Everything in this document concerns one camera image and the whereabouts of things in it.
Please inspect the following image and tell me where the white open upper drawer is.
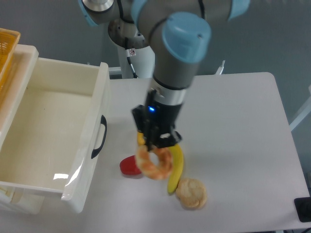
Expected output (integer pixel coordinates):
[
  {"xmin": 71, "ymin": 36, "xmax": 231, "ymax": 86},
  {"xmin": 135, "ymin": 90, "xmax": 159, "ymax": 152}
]
[{"xmin": 0, "ymin": 58, "xmax": 110, "ymax": 213}]

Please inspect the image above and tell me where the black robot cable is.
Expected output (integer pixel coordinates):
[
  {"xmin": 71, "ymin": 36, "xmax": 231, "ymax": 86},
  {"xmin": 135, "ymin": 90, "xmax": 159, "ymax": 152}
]
[{"xmin": 124, "ymin": 37, "xmax": 139, "ymax": 79}]

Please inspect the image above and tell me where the pale round donut bun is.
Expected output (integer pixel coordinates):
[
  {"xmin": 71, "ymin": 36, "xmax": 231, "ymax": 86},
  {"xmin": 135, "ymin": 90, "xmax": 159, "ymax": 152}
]
[{"xmin": 175, "ymin": 178, "xmax": 207, "ymax": 209}]

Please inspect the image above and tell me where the yellow bell pepper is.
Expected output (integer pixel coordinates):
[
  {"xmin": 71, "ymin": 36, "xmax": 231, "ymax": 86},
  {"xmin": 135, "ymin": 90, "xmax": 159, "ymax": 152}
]
[{"xmin": 137, "ymin": 132, "xmax": 145, "ymax": 146}]

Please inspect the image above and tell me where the yellow banana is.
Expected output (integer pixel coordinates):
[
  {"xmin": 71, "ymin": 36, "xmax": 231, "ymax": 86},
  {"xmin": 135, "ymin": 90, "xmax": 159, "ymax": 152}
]
[{"xmin": 167, "ymin": 144, "xmax": 184, "ymax": 195}]

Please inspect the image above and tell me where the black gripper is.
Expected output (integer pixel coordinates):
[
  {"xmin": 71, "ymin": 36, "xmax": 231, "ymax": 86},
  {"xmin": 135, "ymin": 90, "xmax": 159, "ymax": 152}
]
[{"xmin": 132, "ymin": 89, "xmax": 182, "ymax": 151}]

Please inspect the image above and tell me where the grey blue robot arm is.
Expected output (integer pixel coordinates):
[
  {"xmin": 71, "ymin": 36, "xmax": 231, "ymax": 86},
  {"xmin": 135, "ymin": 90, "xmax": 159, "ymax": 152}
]
[{"xmin": 79, "ymin": 0, "xmax": 250, "ymax": 150}]

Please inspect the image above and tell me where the white drawer cabinet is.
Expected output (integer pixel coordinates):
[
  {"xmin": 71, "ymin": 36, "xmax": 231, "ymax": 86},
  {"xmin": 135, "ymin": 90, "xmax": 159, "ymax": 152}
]
[{"xmin": 0, "ymin": 44, "xmax": 44, "ymax": 214}]

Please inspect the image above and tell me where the black device at edge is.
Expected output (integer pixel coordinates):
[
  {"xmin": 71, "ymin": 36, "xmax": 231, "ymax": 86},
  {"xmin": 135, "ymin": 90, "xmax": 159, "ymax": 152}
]
[{"xmin": 294, "ymin": 197, "xmax": 311, "ymax": 222}]

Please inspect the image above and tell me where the red bell pepper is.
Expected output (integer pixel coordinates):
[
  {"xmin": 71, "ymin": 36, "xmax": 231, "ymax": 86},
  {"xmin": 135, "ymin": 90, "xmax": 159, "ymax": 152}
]
[{"xmin": 120, "ymin": 155, "xmax": 141, "ymax": 175}]

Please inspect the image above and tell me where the golden ring donut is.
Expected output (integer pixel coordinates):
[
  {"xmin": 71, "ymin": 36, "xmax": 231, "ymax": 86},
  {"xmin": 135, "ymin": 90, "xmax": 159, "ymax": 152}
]
[{"xmin": 135, "ymin": 145, "xmax": 173, "ymax": 180}]

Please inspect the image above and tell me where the black drawer handle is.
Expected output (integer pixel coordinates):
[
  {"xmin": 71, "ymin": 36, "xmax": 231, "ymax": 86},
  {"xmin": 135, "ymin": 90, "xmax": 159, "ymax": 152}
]
[{"xmin": 91, "ymin": 115, "xmax": 107, "ymax": 159}]

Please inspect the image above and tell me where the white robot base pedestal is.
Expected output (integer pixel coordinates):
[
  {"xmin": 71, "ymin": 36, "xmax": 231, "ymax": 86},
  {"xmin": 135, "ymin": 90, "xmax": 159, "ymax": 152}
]
[{"xmin": 108, "ymin": 19, "xmax": 155, "ymax": 79}]

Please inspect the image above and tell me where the yellow woven basket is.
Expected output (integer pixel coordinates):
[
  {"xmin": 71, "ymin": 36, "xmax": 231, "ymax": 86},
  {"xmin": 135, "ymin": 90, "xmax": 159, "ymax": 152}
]
[{"xmin": 0, "ymin": 28, "xmax": 20, "ymax": 89}]

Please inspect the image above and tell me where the white table frame bracket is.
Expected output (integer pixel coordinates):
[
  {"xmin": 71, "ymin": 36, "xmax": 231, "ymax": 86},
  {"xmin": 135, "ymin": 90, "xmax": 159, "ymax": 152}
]
[{"xmin": 289, "ymin": 96, "xmax": 311, "ymax": 132}]

